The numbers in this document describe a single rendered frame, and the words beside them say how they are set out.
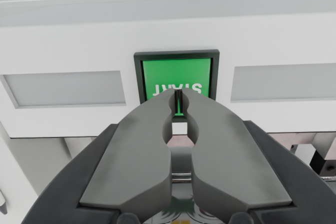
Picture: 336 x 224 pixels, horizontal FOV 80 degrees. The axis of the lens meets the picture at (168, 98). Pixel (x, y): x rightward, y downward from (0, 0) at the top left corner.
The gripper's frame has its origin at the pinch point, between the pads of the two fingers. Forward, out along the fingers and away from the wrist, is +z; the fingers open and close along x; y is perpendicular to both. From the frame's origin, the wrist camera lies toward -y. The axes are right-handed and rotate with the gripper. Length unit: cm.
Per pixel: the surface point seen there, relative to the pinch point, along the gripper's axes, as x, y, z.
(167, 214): -2.3, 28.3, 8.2
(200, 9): 1.9, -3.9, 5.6
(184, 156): 0.9, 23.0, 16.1
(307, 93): 9.8, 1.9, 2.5
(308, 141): 17.7, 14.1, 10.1
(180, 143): 0.2, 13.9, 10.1
